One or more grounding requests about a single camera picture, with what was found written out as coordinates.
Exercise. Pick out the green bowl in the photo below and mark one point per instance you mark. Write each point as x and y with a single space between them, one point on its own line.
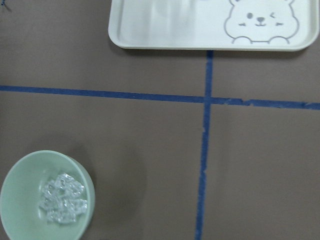
20 214

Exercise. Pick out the white bear tray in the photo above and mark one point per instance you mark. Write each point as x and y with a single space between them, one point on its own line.
223 25

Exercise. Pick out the ice cubes in bowl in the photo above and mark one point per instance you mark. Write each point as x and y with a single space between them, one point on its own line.
63 199

